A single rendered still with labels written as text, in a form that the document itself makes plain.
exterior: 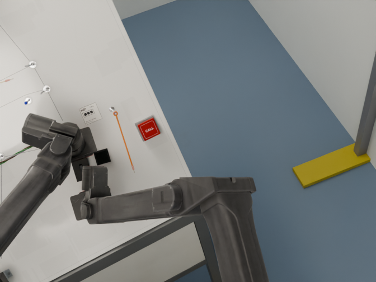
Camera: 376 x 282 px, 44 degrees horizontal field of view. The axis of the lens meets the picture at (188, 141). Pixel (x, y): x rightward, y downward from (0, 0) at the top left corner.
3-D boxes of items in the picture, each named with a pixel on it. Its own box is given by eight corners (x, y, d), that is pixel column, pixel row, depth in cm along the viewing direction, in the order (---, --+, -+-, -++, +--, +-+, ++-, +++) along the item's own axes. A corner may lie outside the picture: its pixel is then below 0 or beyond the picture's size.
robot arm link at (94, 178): (87, 220, 102) (123, 219, 107) (89, 167, 102) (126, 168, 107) (69, 213, 112) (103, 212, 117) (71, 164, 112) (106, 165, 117)
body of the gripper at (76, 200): (69, 196, 121) (68, 199, 114) (108, 184, 123) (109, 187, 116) (76, 220, 121) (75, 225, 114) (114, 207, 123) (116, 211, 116)
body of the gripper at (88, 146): (50, 140, 116) (44, 133, 109) (89, 127, 118) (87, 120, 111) (57, 165, 115) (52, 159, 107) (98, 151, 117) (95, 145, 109)
